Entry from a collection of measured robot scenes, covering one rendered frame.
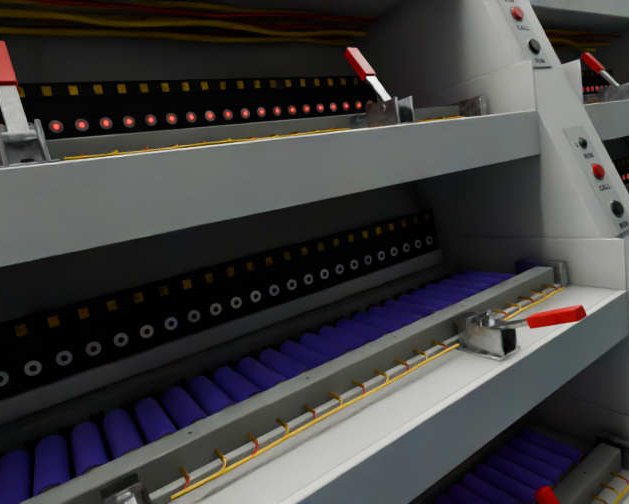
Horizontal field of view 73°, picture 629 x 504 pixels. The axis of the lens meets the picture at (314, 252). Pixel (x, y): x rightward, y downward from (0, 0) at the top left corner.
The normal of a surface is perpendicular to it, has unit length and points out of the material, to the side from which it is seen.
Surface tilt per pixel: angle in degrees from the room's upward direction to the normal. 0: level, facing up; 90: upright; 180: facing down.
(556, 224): 90
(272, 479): 21
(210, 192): 111
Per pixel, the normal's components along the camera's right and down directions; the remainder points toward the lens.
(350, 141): 0.55, 0.04
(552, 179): -0.82, 0.23
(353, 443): -0.18, -0.97
